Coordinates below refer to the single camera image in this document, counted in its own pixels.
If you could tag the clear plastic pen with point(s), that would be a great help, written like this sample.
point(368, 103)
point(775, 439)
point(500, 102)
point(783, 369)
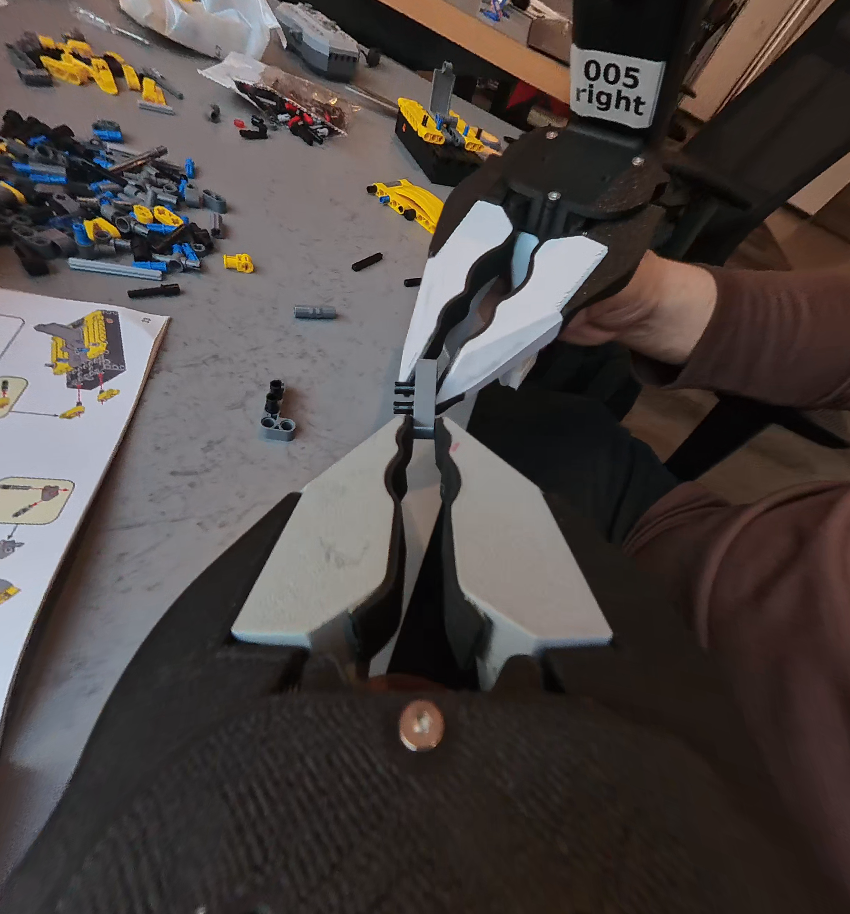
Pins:
point(111, 23)

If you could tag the grey motor block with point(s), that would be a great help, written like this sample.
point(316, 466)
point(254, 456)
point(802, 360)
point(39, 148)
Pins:
point(318, 39)

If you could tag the grey axle connector tube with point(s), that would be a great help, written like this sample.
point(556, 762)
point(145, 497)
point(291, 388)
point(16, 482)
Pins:
point(315, 312)

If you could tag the open instruction booklet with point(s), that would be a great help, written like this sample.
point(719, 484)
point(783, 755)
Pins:
point(39, 464)

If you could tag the black angled connector piece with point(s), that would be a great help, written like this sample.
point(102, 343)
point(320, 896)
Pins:
point(255, 130)

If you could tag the person's legs in black pants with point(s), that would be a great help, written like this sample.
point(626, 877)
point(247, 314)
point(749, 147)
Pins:
point(575, 457)

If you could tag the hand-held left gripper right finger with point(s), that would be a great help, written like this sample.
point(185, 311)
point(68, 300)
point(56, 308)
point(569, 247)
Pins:
point(532, 571)

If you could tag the yellow curved panel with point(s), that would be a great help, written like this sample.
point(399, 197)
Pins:
point(411, 200)

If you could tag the person's right hand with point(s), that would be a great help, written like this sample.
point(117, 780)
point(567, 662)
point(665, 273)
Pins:
point(660, 314)

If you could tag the yellow and black model assembly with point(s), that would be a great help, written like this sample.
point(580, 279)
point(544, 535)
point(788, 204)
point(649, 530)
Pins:
point(439, 157)

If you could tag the crumpled white plastic bag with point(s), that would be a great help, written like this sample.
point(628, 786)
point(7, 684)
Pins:
point(211, 28)

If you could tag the dark grey L-shaped beam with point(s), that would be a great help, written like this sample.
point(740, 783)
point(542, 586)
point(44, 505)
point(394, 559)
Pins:
point(425, 389)
point(279, 427)

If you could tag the person's brown sweater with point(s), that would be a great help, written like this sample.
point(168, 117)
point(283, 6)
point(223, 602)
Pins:
point(767, 678)

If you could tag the clear bag of black pieces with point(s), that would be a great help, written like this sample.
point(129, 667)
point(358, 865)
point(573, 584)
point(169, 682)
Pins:
point(289, 107)

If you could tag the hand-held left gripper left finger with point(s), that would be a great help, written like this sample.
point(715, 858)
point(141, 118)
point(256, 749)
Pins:
point(325, 557)

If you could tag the pile of mixed small pieces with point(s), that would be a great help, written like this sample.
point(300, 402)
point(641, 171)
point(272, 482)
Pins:
point(75, 200)

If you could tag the pile of yellow beam pieces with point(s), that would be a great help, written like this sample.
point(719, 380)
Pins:
point(82, 71)

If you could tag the grey desk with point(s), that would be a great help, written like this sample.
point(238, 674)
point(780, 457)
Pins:
point(218, 500)

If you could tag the black axle pin with stop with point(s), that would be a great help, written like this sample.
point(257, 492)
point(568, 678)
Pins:
point(154, 291)

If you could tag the small yellow connector piece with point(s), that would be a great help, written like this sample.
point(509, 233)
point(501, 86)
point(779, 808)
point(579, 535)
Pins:
point(239, 263)

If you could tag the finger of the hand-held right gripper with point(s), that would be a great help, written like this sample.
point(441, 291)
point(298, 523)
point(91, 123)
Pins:
point(539, 300)
point(461, 264)

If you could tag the person's right forearm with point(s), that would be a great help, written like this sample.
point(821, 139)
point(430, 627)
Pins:
point(789, 343)

